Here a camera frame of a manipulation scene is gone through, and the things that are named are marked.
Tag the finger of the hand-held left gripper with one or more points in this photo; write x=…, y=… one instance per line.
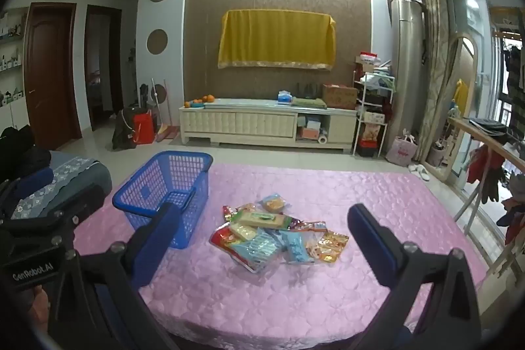
x=88, y=198

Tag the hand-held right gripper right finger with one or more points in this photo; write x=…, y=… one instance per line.
x=369, y=241

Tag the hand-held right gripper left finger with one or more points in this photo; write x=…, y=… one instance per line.
x=162, y=241

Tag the blue plastic basket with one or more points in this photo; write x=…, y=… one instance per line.
x=143, y=192

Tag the large red snack bag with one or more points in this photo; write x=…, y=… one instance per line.
x=219, y=240

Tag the pile of snack packets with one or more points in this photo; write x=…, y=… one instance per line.
x=266, y=247

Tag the person's left hand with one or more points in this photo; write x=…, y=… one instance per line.
x=37, y=298

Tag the grey lace-trimmed chair cover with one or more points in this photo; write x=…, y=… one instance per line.
x=69, y=173

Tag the dark blue cloth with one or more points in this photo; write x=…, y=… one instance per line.
x=37, y=180

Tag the black bag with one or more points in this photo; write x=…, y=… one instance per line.
x=122, y=130

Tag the black cloth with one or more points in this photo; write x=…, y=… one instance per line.
x=22, y=153

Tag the white slipper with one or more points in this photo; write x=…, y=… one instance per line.
x=415, y=168
x=423, y=174

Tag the pink bag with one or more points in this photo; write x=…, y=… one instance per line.
x=401, y=152

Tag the white paper roll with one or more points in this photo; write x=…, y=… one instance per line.
x=323, y=139

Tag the orange storage box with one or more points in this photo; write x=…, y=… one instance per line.
x=308, y=134

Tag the white shelf rack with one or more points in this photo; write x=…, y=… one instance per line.
x=371, y=116

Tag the brown wooden door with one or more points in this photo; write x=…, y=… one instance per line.
x=51, y=75

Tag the dark hanging gloves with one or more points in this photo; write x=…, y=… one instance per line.
x=489, y=186

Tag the dark wooden doorway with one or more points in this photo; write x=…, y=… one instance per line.
x=102, y=67

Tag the red hanging cloth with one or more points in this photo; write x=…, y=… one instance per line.
x=484, y=165

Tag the white TV cabinet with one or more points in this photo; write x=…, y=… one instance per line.
x=246, y=124

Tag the cardboard box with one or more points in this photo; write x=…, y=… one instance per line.
x=339, y=96

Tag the green cushion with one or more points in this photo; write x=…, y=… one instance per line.
x=308, y=102

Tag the wooden clothes rack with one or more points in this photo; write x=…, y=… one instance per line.
x=492, y=145

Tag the dark glass bottles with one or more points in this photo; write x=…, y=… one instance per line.
x=307, y=89

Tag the blue tissue pack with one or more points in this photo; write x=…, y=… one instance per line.
x=284, y=97

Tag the standing mirror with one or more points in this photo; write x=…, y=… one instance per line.
x=461, y=95

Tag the silver standing air conditioner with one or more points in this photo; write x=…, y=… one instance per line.
x=407, y=63

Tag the red and white box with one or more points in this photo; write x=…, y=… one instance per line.
x=369, y=58

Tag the patterned curtain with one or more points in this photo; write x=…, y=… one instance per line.
x=432, y=46

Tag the yellow cloth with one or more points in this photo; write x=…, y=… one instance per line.
x=275, y=38

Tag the round brown wall disc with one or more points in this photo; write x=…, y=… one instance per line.
x=157, y=41
x=161, y=92

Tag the wall shelves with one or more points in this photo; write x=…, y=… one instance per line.
x=10, y=59

